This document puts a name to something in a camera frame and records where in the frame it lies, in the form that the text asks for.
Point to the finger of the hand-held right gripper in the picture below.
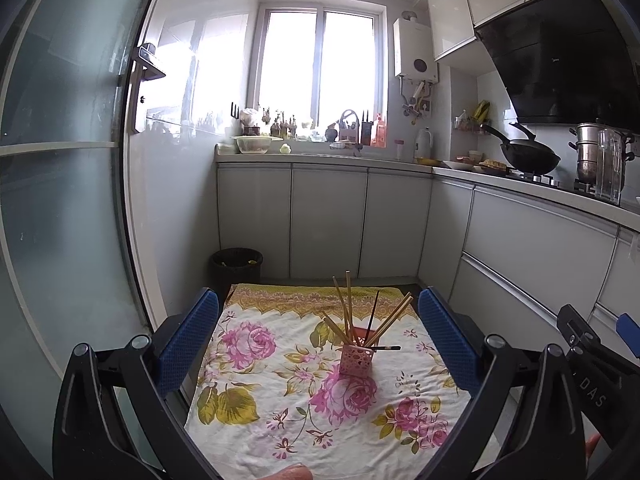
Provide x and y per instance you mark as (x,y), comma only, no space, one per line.
(575,327)
(629,329)

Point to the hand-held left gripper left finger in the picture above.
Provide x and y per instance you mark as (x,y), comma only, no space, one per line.
(187,345)

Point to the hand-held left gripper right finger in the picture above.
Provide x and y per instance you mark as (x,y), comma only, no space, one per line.
(447,347)

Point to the dark brown chopstick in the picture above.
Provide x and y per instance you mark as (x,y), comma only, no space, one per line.
(372,317)
(387,347)

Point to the pink perforated utensil holder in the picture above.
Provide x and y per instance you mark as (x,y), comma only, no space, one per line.
(356,362)

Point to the bunch of wooden chopsticks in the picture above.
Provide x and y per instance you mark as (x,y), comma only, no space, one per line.
(349,310)

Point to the person's right hand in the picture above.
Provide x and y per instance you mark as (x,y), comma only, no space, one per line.
(592,450)

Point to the person's left hand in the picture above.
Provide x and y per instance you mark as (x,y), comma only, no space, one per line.
(292,474)

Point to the black wastebasket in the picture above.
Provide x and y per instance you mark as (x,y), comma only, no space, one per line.
(235,270)

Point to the floral printed cloth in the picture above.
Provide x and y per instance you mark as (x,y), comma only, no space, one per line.
(280,395)

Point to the grey base cabinet with drawers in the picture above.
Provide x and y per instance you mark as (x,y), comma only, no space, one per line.
(525,235)

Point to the gas stove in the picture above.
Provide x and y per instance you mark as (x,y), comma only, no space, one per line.
(545,178)

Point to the clear glass pitcher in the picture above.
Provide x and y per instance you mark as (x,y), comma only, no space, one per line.
(609,170)

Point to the steel steamer pot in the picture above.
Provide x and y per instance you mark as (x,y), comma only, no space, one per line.
(585,155)

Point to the black wok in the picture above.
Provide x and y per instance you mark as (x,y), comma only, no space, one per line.
(532,157)

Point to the grey base cabinet with doors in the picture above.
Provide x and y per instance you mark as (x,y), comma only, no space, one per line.
(325,220)

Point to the white dish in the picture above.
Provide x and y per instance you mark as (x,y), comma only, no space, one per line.
(457,164)

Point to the small jar with red lid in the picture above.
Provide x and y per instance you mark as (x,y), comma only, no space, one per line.
(399,152)

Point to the white plastic bottle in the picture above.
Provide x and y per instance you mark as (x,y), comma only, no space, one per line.
(424,146)

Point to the pale green bowl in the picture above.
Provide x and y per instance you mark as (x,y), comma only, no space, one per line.
(252,145)

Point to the frosted glass sliding door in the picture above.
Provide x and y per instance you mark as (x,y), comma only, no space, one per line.
(60,160)

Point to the red bottle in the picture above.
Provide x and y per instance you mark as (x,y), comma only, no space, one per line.
(379,132)

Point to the black knife block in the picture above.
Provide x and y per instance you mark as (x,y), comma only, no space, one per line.
(366,132)

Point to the white plastic bag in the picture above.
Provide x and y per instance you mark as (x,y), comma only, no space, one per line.
(250,117)

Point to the black hook rack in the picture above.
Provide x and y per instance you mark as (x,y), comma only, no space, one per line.
(234,109)

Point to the grey utensil rack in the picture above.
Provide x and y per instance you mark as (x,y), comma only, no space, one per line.
(348,127)

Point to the black range hood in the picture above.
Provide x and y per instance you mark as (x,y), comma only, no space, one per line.
(565,60)

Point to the white gas water heater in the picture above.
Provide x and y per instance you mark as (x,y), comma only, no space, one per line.
(415,50)

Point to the kitchen window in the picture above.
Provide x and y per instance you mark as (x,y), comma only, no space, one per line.
(320,70)

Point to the white upper cabinets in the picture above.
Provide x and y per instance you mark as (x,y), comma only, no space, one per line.
(450,10)

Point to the wall spice rack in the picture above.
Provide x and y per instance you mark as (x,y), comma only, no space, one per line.
(470,126)

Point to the wall socket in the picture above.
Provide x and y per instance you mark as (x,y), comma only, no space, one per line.
(426,108)

